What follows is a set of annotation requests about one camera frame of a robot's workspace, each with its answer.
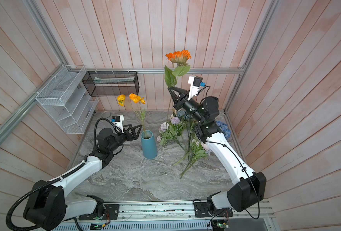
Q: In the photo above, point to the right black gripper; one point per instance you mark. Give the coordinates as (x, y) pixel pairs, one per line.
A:
(181, 100)

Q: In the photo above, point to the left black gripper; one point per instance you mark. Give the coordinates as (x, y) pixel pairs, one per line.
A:
(125, 132)

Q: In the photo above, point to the teal ceramic vase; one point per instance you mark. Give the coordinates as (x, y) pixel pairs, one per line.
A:
(149, 146)

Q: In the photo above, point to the yellow poppy spray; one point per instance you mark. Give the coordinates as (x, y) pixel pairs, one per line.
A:
(136, 102)

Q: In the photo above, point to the lilac pompom flower spray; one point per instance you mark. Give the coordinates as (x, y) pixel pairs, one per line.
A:
(172, 130)

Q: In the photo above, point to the orange gerbera stem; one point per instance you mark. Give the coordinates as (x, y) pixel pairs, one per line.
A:
(179, 60)

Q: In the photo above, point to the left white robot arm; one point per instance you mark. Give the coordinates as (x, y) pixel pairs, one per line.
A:
(47, 208)

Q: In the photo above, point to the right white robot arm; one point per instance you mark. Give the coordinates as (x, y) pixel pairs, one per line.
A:
(248, 186)

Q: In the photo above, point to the clear glass vase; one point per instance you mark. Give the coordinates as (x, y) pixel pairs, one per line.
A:
(106, 117)

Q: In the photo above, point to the dusty blue rose bunch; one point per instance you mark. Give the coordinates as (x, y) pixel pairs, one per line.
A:
(182, 115)

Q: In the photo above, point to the blue hydrangea stem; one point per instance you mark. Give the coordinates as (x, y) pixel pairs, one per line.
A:
(224, 128)

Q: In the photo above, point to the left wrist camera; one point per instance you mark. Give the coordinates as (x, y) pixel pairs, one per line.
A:
(117, 123)

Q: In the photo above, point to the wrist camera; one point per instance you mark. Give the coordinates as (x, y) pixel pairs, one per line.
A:
(117, 123)
(196, 85)

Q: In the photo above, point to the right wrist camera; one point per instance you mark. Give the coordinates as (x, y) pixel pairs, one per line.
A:
(196, 85)

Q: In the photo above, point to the black mesh wall basket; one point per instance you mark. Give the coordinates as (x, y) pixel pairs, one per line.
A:
(111, 83)

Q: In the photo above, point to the white wire shelf rack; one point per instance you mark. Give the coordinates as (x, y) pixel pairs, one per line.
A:
(67, 101)

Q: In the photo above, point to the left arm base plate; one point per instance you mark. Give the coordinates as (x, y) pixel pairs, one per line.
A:
(107, 212)

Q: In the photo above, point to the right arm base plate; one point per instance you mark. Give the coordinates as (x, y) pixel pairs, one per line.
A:
(204, 209)

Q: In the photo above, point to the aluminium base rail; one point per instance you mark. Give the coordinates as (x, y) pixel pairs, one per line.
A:
(176, 216)

